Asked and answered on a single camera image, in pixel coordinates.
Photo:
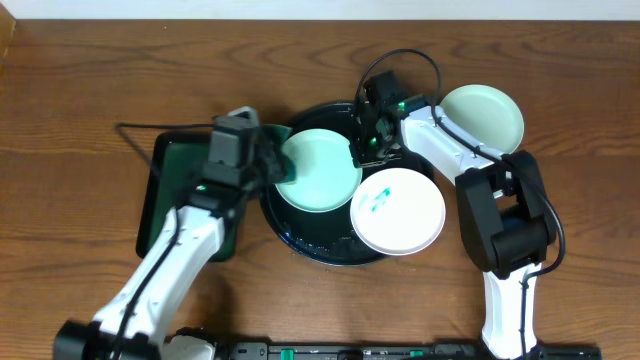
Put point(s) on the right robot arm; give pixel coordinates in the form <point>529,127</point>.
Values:
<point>472,137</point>

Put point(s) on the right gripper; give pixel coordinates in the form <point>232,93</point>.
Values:
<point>362,157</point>

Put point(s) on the green scouring sponge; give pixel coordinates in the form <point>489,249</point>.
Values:
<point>280,168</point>

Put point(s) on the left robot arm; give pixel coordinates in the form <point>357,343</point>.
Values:
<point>134,324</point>

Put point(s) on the white plate green stain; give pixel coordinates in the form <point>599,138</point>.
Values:
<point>397,211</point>

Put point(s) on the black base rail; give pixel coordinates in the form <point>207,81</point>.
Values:
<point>192,343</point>

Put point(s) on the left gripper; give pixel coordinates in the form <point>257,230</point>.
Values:
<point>273,163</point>

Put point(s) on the rectangular black water tray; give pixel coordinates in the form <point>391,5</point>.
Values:
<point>180,158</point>

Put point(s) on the mint plate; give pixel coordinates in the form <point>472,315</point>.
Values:
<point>488,114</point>
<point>325,177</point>

